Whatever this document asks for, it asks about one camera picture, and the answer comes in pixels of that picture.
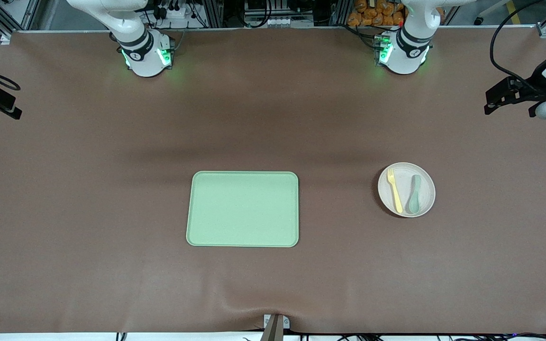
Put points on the green plastic spoon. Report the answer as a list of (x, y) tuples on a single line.
[(414, 206)]

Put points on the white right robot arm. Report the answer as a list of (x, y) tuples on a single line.
[(145, 61)]

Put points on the light green rectangular tray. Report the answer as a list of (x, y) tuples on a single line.
[(242, 208)]

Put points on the metal table clamp bracket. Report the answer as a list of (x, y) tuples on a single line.
[(275, 329)]

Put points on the round white plate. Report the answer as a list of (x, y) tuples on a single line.
[(405, 189)]

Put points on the brown table mat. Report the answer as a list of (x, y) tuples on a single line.
[(112, 166)]

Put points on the aluminium frame post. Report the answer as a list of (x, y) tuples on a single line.
[(342, 12), (214, 12)]

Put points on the white connector block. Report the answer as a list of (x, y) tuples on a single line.
[(273, 22)]

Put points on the white power strip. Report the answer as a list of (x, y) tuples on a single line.
[(173, 13)]

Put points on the orange snack bag pile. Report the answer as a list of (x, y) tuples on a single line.
[(372, 14)]

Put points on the yellow plastic fork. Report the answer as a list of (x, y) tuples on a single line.
[(396, 194)]

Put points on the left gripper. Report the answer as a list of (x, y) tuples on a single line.
[(537, 81)]

